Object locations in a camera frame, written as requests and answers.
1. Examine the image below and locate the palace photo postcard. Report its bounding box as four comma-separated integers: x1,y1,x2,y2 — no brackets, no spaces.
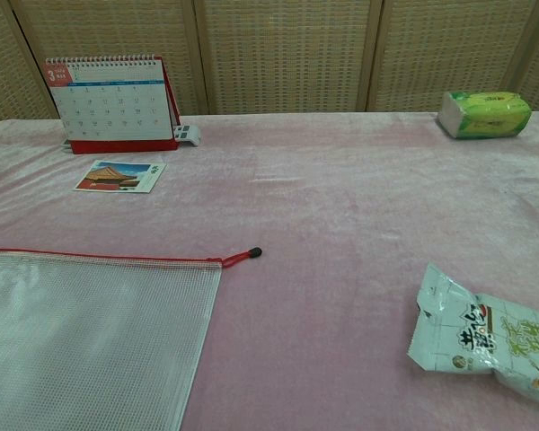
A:
73,159,168,195

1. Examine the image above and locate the red desk calendar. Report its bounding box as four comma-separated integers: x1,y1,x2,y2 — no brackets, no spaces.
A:
44,54,181,155

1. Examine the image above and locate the pale green snack bag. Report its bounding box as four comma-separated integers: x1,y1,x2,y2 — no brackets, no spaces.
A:
406,262,539,401

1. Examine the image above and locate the small white plastic device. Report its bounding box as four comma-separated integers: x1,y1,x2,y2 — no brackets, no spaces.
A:
172,124,202,146

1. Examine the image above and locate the dark red cable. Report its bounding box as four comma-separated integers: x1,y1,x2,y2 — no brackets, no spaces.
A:
218,246,264,271

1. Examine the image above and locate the white mesh zipper pouch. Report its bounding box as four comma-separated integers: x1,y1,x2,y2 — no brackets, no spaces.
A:
0,247,225,431

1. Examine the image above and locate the green tissue pack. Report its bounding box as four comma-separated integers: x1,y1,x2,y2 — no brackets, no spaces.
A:
437,89,533,142

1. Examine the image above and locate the pink tablecloth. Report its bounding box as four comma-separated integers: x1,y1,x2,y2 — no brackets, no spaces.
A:
0,110,539,431

